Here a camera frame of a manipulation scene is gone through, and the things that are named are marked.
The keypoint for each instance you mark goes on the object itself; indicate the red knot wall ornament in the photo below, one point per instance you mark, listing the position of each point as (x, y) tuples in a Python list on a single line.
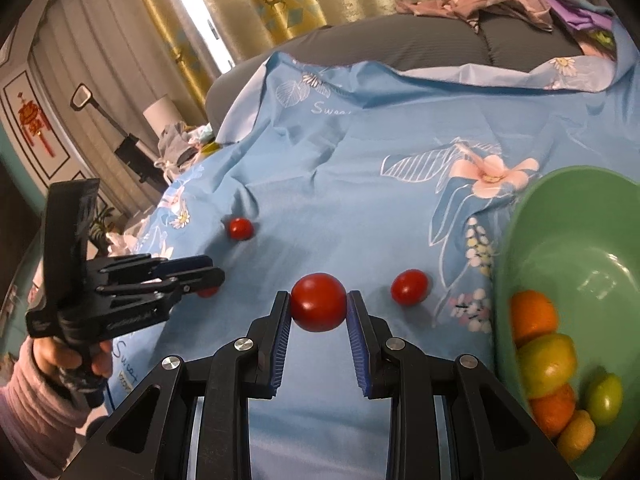
[(31, 117)]

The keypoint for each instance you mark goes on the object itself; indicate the grey white clothes pile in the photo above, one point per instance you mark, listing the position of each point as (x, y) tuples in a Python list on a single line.
[(175, 142)]

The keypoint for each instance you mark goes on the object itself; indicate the yellow brown jujube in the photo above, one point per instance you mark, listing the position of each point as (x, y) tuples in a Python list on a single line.
[(576, 435)]

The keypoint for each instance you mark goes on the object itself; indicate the white lamp shade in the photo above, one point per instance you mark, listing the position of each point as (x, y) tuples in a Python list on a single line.
[(161, 112)]

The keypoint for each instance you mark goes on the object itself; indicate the person's left forearm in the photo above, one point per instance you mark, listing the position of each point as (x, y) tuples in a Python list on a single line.
[(35, 410)]

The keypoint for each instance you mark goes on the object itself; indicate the person's left hand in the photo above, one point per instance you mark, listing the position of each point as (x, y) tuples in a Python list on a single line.
[(50, 355)]

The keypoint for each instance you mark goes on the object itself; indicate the bright green jujube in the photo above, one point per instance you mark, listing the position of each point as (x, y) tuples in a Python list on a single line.
[(605, 400)]

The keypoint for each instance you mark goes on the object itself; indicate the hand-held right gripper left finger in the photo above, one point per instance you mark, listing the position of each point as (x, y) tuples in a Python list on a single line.
[(280, 340)]

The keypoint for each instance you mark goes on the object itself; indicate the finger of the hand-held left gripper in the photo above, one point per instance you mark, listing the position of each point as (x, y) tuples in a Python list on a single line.
[(200, 282), (190, 263)]

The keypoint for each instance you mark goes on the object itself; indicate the small orange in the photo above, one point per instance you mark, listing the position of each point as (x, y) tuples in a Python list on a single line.
[(533, 316)]

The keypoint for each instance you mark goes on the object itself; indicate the oval red cherry tomato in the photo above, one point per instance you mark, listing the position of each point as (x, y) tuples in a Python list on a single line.
[(410, 287)]

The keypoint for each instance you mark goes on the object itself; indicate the black stick vacuum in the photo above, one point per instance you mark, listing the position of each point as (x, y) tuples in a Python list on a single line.
[(131, 147)]

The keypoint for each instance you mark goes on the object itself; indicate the blue floral bed sheet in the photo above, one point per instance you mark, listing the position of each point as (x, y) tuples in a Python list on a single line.
[(350, 185)]

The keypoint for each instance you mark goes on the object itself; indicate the olive green jujube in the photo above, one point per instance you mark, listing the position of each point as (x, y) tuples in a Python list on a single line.
[(547, 365)]

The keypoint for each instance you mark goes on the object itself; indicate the green plastic bowl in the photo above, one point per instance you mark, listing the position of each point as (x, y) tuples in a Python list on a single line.
[(575, 240)]

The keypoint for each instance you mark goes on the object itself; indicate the small red cherry tomato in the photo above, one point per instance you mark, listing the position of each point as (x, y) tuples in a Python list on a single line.
[(209, 292), (240, 228)]

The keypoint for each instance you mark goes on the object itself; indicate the large red cherry tomato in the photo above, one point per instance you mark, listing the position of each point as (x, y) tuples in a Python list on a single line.
[(318, 305)]

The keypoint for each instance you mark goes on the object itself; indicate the green potted plant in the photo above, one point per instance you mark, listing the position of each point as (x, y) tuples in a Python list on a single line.
[(100, 227)]

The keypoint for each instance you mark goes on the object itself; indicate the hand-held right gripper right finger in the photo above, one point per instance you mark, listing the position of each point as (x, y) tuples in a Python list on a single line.
[(359, 340)]

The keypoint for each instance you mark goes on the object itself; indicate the purple cloth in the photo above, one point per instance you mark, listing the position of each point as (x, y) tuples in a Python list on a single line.
[(575, 10)]

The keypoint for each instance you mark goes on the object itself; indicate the large orange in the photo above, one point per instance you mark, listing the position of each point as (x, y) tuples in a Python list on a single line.
[(552, 405)]

